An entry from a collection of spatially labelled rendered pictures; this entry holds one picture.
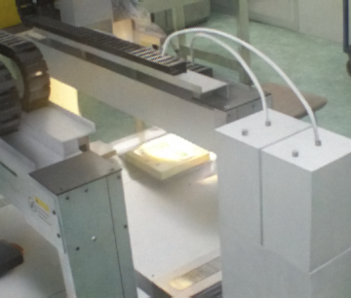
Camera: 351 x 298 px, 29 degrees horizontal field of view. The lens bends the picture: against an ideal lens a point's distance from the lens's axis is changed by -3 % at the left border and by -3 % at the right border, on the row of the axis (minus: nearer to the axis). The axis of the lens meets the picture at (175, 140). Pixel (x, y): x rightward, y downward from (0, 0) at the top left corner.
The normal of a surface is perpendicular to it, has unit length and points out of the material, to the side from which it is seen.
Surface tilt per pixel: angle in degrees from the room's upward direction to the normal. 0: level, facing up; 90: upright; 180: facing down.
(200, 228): 0
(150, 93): 90
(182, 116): 90
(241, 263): 90
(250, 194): 90
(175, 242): 0
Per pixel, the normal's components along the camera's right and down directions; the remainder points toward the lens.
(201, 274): -0.07, -0.91
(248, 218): -0.80, 0.31
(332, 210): 0.60, 0.29
